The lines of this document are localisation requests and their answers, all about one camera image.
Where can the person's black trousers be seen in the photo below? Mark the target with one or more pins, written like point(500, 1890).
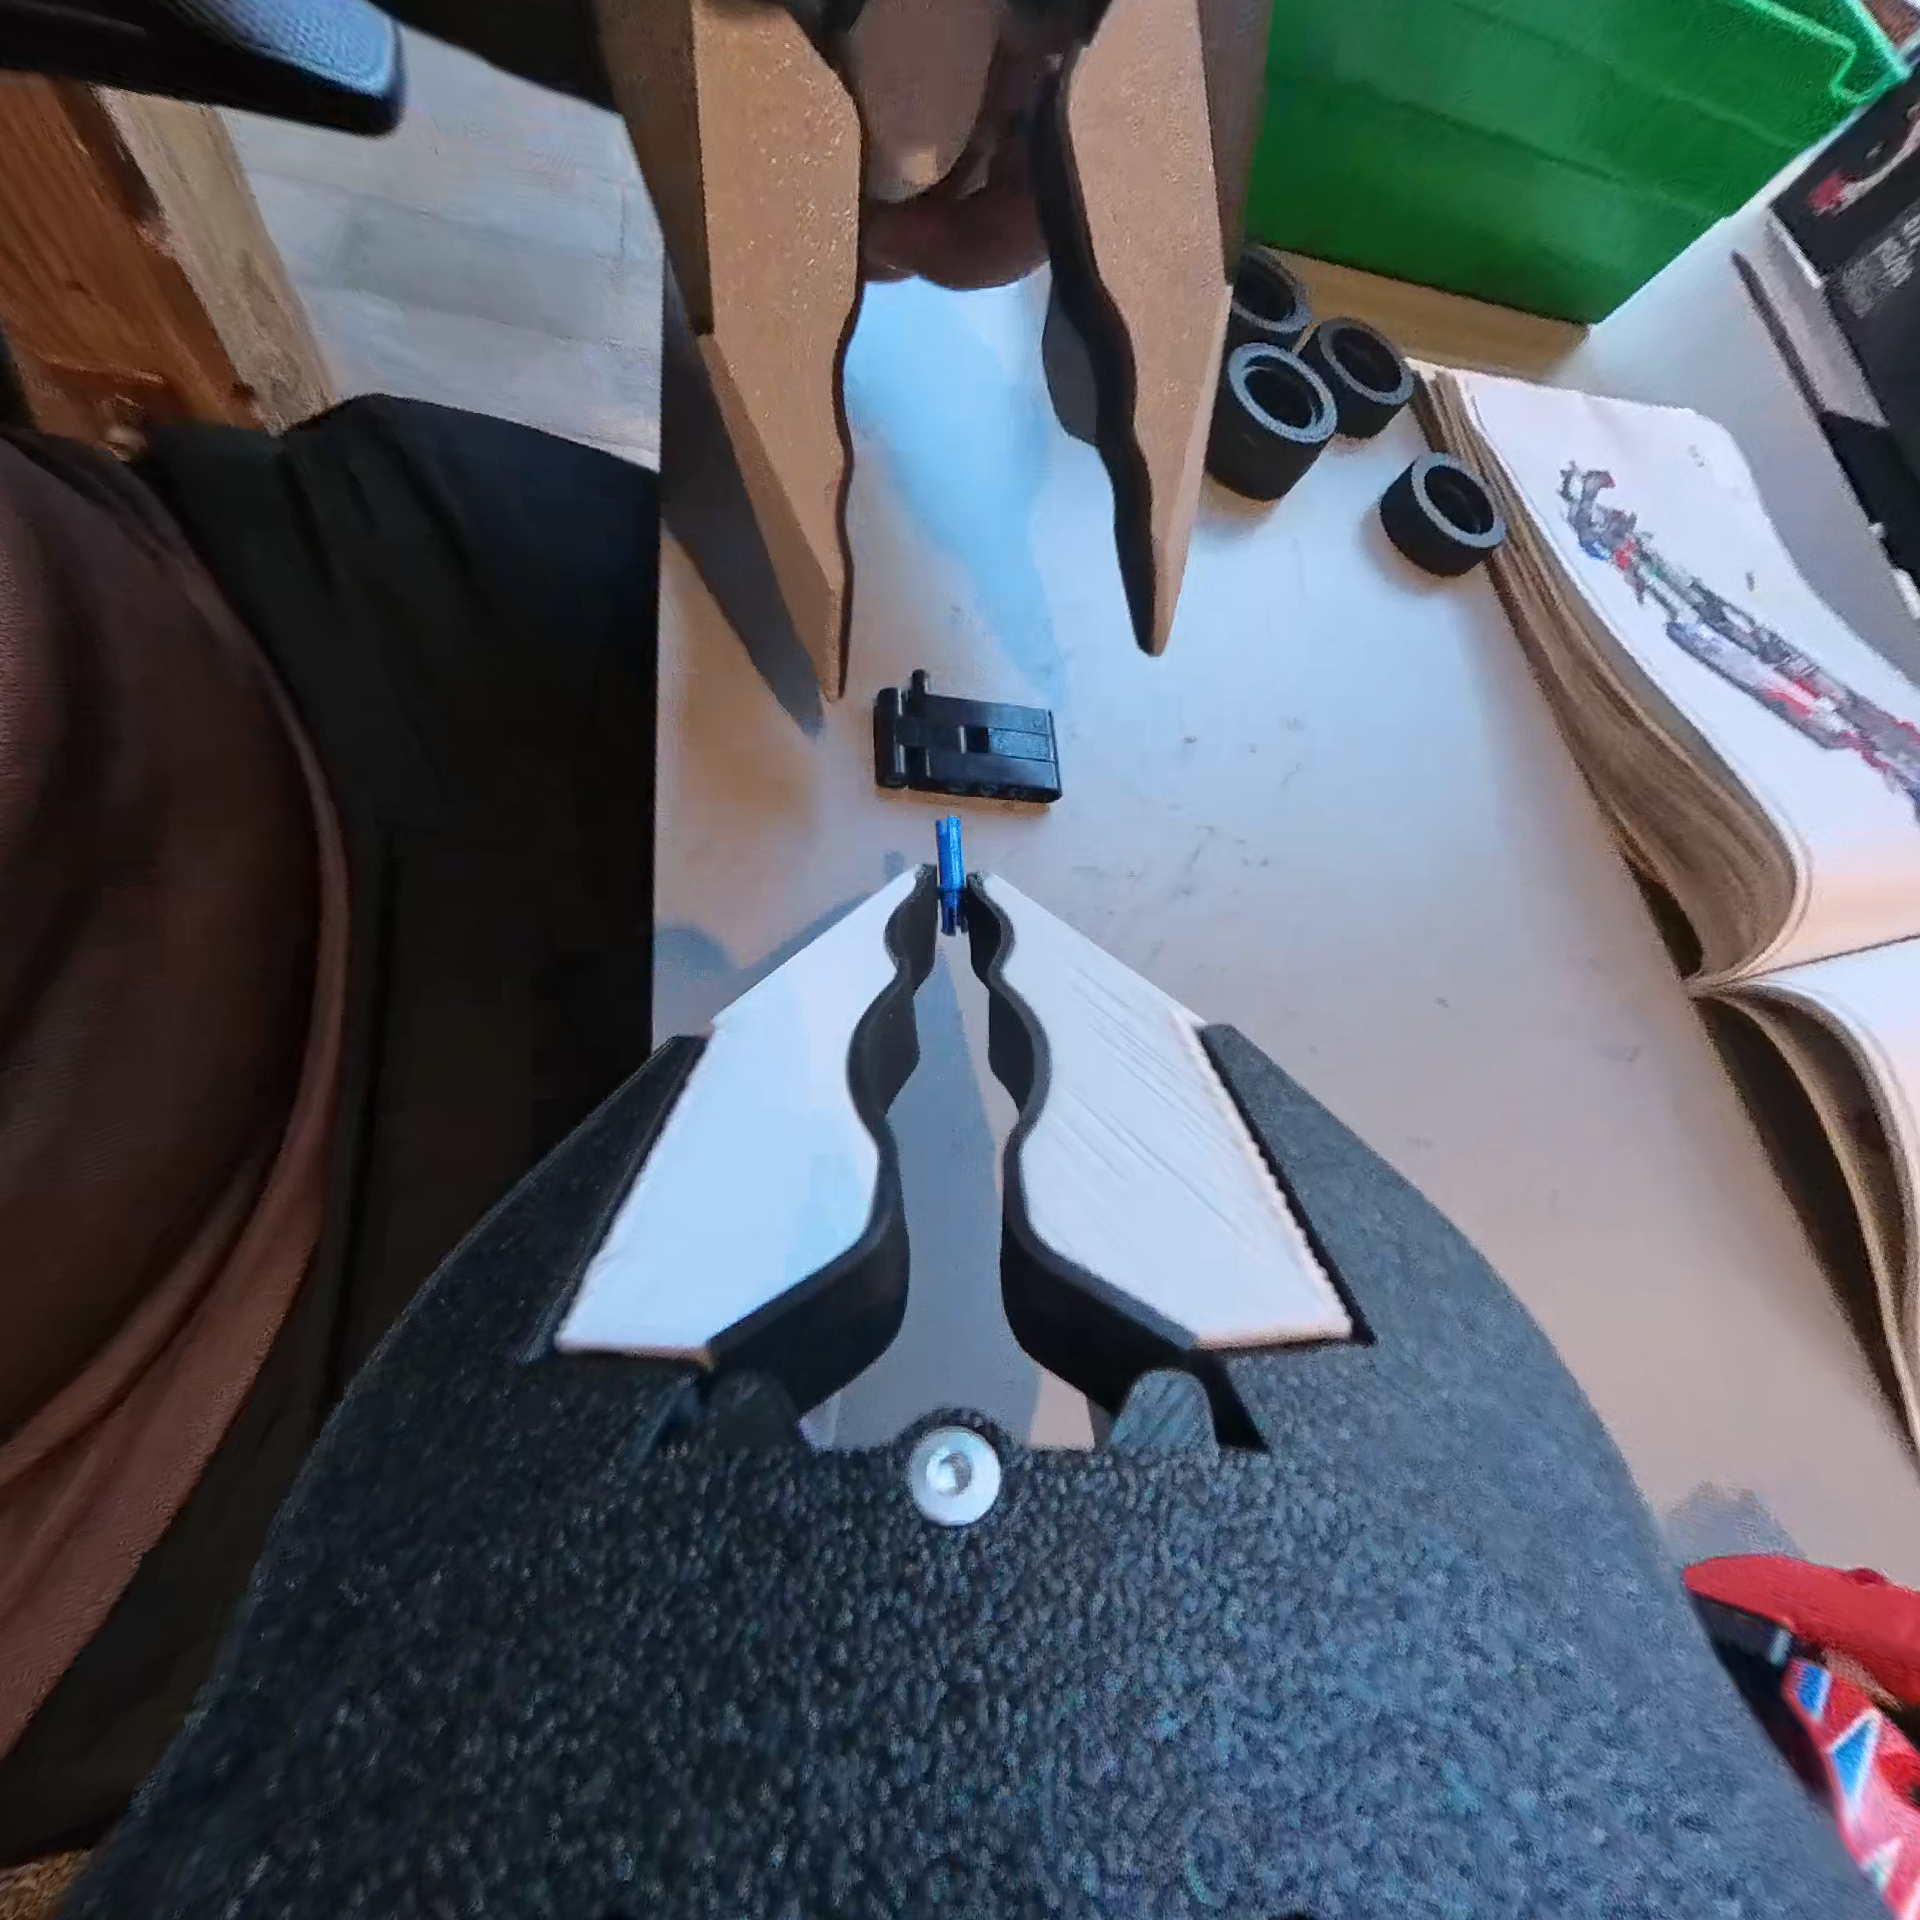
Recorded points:
point(480, 751)

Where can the black office chair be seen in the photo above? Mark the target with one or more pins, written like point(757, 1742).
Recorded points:
point(196, 52)

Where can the thick instruction booklet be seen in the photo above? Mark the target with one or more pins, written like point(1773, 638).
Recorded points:
point(1652, 599)

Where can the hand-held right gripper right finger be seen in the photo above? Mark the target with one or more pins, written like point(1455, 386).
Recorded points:
point(1170, 1170)

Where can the blue toy pin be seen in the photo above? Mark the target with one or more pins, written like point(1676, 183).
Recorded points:
point(949, 855)

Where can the green plastic bin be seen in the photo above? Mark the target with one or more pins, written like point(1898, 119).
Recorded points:
point(1500, 135)

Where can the black toy tyre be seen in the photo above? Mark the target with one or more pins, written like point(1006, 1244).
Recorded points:
point(1277, 434)
point(1271, 294)
point(1362, 393)
point(1441, 532)

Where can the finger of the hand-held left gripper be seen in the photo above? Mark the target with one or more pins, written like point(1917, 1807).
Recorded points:
point(781, 225)
point(1154, 225)

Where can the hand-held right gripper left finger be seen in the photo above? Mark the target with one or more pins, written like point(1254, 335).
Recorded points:
point(750, 1170)

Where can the person's brown shirt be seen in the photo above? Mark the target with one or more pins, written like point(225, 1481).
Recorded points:
point(150, 1049)

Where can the black toy brick assembly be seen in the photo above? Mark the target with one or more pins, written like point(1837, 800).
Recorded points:
point(975, 751)

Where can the toy race car model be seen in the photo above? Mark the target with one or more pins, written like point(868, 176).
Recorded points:
point(1830, 1695)

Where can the grey desk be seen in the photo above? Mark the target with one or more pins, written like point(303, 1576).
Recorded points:
point(1350, 900)

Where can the toy car kit box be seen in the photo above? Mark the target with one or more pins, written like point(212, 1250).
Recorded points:
point(1869, 225)

